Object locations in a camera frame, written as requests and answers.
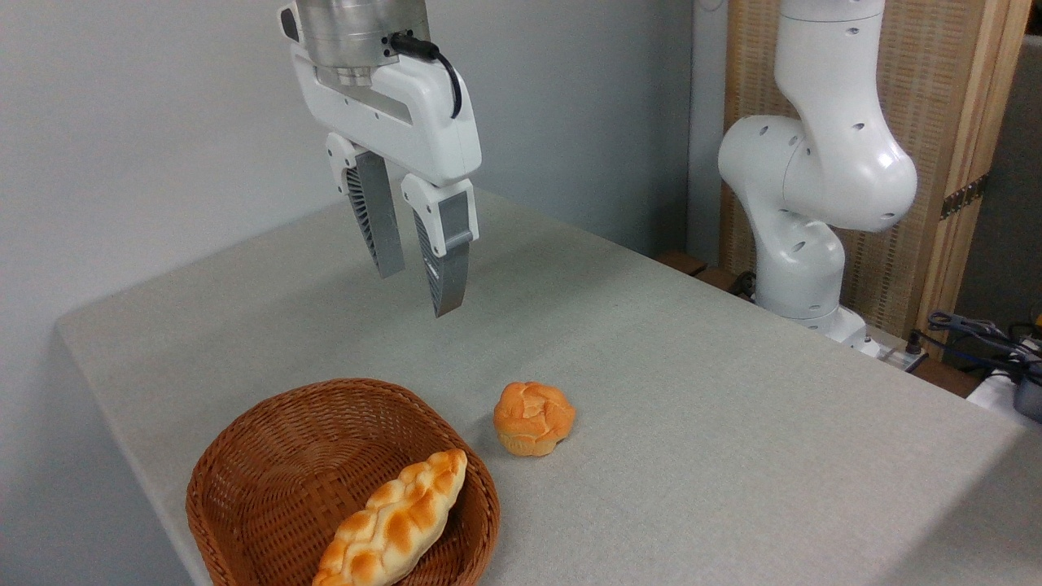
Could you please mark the brown woven wicker basket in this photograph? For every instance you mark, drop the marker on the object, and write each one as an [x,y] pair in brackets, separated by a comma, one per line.
[285,456]

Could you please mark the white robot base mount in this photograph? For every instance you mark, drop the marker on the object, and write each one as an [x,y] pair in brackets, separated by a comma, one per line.
[895,352]

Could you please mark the wooden rattan partition screen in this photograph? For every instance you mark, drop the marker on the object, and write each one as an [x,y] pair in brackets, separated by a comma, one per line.
[936,81]

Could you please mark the round knotted bread roll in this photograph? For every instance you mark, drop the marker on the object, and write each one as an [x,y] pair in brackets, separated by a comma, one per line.
[533,417]

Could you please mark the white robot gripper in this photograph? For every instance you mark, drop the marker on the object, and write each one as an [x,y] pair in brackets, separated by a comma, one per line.
[423,130]

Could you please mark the dark metal screen hinge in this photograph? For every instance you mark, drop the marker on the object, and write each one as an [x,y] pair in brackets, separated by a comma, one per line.
[965,197]

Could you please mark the long braided bread loaf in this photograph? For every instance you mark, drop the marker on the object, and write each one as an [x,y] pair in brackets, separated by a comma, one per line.
[391,521]

